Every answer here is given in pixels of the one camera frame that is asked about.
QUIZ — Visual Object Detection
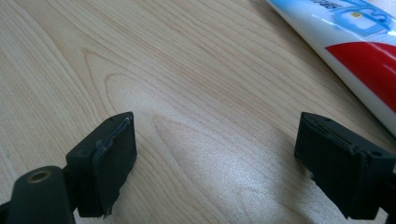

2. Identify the white red blue toothpaste tube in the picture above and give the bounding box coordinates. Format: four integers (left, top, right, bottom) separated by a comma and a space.
265, 0, 396, 138

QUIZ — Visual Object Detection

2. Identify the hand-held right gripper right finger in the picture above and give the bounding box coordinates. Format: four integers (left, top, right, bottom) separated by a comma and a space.
293, 111, 396, 221

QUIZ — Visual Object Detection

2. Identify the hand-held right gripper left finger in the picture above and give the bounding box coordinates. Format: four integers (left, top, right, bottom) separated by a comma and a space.
64, 111, 138, 218

